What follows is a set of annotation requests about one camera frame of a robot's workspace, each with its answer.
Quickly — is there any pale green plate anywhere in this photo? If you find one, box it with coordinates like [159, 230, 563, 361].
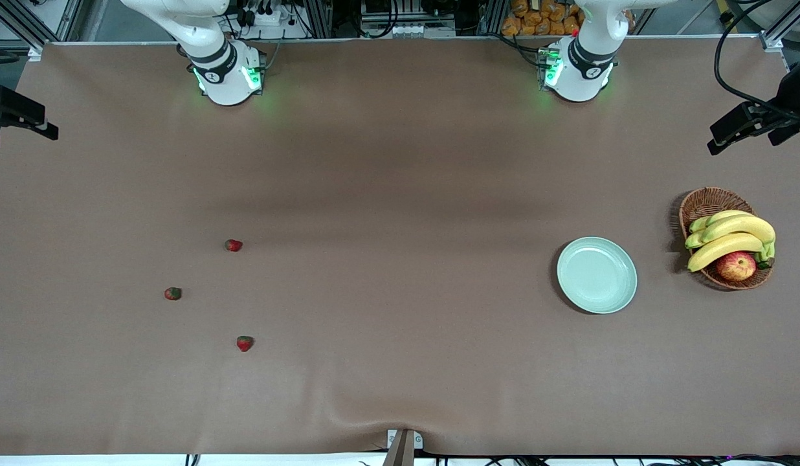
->
[556, 236, 638, 315]

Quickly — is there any aluminium frame profile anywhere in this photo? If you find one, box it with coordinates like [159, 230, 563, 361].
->
[759, 0, 800, 52]
[0, 0, 83, 62]

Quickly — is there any large yellow banana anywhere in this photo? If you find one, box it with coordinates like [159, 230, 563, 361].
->
[700, 215, 777, 245]

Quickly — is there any brown wicker basket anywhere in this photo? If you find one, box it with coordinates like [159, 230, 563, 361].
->
[678, 187, 775, 291]

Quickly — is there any brown table mat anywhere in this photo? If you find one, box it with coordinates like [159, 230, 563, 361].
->
[0, 36, 800, 457]

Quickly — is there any red yellow apple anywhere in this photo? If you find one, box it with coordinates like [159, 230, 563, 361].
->
[716, 251, 757, 282]

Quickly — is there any white terminal block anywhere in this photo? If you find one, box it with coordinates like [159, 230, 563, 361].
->
[390, 23, 456, 38]

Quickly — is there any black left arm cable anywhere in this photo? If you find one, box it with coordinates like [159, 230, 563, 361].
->
[713, 0, 786, 107]

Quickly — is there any grey camera pole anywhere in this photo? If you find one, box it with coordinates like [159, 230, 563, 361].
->
[382, 430, 416, 466]

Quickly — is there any grey metal clamp bracket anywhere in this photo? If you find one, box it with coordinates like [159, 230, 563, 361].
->
[387, 429, 424, 450]

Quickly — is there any bag of orange buns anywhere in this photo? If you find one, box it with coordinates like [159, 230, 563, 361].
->
[502, 0, 585, 37]

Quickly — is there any white power strip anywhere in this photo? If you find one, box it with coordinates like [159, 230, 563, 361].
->
[235, 5, 302, 28]

